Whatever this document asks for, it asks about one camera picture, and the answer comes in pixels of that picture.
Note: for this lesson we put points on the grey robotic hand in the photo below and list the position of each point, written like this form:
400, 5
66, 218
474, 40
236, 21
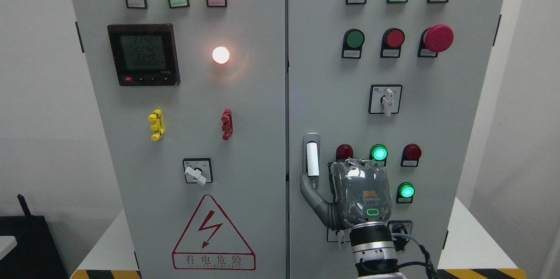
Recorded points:
362, 195

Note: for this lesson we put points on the black digital power meter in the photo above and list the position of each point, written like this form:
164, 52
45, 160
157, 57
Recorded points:
144, 54

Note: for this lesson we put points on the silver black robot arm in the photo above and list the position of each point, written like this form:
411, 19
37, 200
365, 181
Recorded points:
373, 251

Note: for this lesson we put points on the black selector knob switch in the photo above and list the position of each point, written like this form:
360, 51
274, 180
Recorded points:
400, 227

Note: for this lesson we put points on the red electric hazard warning sticker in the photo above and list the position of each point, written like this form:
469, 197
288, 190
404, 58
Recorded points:
210, 241

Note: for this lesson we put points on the red push button upper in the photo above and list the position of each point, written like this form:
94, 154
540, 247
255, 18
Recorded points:
391, 43

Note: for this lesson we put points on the white rotary switch upper right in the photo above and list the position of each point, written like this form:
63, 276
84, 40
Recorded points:
385, 99

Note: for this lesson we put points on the white lit indicator lamp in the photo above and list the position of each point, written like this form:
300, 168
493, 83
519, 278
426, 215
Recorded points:
221, 55

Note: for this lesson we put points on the red emergency stop button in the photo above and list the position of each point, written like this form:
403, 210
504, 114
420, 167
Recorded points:
435, 40

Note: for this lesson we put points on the black box with antenna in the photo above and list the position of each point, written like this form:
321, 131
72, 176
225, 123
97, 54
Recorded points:
35, 255

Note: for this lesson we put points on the grey left cabinet door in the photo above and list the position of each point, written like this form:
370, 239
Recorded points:
248, 169

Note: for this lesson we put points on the grey right cabinet door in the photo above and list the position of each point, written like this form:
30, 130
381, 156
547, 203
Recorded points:
329, 95

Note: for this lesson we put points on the grey cabinet door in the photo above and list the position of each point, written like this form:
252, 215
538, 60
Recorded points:
248, 169
329, 95

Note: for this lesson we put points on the green indicator light middle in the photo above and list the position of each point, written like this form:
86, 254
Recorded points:
379, 154

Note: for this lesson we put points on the red terminal connector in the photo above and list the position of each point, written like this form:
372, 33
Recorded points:
227, 125

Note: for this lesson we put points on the white rotary switch left door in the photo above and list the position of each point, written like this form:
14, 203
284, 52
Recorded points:
198, 171

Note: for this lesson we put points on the white rotary switch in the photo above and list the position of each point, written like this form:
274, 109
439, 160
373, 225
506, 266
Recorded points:
385, 99
340, 238

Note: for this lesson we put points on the green lit push button lower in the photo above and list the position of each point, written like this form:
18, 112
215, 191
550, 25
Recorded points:
405, 193

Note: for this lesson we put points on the white rotary switch lower right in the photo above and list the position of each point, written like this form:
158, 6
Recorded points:
340, 238

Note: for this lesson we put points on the green push button upper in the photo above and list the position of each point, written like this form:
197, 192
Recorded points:
353, 41

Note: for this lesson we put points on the red indicator light middle right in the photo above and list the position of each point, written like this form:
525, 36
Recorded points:
411, 155

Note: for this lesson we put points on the silver door handle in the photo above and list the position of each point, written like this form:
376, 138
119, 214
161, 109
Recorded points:
311, 152

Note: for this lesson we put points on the red indicator light middle left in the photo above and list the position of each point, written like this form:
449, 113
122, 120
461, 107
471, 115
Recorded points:
344, 152

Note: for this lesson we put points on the yellow terminal connector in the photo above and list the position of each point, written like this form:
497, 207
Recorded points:
156, 124

